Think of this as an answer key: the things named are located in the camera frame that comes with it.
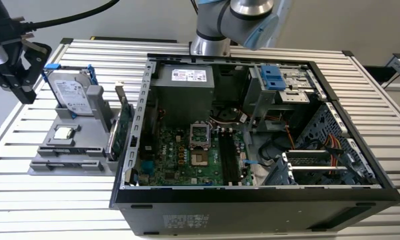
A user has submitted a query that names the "black RAM slot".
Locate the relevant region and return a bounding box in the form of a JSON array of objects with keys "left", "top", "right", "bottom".
[
  {"left": 223, "top": 128, "right": 236, "bottom": 186},
  {"left": 227, "top": 128, "right": 240, "bottom": 186},
  {"left": 219, "top": 128, "right": 231, "bottom": 186}
]

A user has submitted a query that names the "silver CPU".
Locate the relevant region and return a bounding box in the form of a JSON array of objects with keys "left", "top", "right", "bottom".
[{"left": 52, "top": 126, "right": 75, "bottom": 140}]

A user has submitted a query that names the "thick black camera cable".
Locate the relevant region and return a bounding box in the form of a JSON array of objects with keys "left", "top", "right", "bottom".
[{"left": 11, "top": 0, "right": 121, "bottom": 32}]

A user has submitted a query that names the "black round cooler fan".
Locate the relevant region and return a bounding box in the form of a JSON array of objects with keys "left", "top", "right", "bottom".
[{"left": 210, "top": 104, "right": 251, "bottom": 126}]

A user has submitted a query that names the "black PC case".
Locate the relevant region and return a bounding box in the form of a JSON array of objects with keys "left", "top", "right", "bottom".
[{"left": 108, "top": 52, "right": 400, "bottom": 236}]

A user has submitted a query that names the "RAM memory stick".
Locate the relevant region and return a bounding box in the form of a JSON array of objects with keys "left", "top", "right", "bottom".
[
  {"left": 31, "top": 161, "right": 101, "bottom": 169},
  {"left": 39, "top": 147, "right": 105, "bottom": 155}
]

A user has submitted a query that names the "blue plastic bay latch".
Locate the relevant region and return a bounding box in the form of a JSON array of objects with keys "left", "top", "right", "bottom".
[{"left": 259, "top": 64, "right": 286, "bottom": 91}]

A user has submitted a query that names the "blue expansion slot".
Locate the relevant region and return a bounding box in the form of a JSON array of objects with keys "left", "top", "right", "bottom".
[{"left": 140, "top": 161, "right": 155, "bottom": 175}]

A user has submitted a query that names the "green graphics card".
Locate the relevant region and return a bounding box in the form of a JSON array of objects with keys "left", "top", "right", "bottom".
[{"left": 107, "top": 79, "right": 136, "bottom": 161}]

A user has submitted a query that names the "red yellow orange wire bundle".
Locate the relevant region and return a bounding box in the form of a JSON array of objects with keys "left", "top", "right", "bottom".
[{"left": 323, "top": 133, "right": 347, "bottom": 176}]

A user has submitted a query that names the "metal disk bay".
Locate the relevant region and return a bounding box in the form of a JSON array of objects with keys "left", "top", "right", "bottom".
[{"left": 263, "top": 149, "right": 358, "bottom": 186}]

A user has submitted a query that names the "grey power supply unit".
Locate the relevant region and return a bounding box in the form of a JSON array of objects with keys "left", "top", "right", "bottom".
[{"left": 151, "top": 63, "right": 216, "bottom": 126}]

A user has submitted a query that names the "thin orange wire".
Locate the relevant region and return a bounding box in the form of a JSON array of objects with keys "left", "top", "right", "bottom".
[{"left": 284, "top": 126, "right": 296, "bottom": 151}]

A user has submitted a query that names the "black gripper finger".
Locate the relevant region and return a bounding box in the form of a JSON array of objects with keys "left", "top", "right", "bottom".
[{"left": 11, "top": 41, "right": 53, "bottom": 105}]

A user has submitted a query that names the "metal socket cover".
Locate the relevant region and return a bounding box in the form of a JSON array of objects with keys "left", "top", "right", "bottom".
[{"left": 188, "top": 120, "right": 211, "bottom": 149}]

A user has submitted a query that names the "grey parts rack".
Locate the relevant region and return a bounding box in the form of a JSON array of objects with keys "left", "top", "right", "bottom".
[{"left": 27, "top": 84, "right": 121, "bottom": 177}]

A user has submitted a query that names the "green motherboard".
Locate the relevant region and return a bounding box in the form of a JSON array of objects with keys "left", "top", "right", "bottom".
[{"left": 137, "top": 122, "right": 256, "bottom": 187}]

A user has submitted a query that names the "black cable bundle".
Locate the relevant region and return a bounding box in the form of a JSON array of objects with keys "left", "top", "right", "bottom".
[{"left": 258, "top": 134, "right": 302, "bottom": 166}]

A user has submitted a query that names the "hard disk in blue carrier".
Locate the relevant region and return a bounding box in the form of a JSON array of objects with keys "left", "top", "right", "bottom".
[{"left": 41, "top": 63, "right": 97, "bottom": 118}]

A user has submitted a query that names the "CPU socket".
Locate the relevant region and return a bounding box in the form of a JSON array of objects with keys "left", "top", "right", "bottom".
[{"left": 190, "top": 149, "right": 211, "bottom": 168}]

